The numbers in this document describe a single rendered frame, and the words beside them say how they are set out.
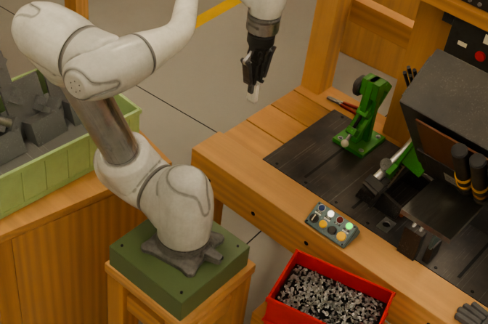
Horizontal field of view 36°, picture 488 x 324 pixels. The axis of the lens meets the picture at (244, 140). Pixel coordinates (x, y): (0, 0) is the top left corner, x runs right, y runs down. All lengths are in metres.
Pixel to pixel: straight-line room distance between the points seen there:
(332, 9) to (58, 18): 1.32
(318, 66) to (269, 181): 0.59
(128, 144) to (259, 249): 1.60
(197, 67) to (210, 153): 2.01
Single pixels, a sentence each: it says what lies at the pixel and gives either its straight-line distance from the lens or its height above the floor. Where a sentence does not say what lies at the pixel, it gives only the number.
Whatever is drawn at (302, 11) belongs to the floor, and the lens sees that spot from 5.23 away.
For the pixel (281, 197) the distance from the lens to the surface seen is 2.45.
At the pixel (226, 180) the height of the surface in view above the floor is 0.86.
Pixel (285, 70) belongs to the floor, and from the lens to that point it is 4.61.
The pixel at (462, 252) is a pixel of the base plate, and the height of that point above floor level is 0.90.
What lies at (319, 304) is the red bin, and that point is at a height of 0.89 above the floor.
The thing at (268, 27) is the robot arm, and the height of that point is 1.55.
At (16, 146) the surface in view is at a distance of 2.63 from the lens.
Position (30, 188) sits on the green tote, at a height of 0.85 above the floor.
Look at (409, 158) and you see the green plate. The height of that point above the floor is 1.15.
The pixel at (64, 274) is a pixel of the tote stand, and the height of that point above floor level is 0.46.
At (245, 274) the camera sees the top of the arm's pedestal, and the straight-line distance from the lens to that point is 2.29.
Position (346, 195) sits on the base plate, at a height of 0.90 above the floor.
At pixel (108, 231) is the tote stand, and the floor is 0.58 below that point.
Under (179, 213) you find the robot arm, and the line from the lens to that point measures 2.02.
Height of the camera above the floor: 2.59
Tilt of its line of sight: 40 degrees down
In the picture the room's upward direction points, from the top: 8 degrees clockwise
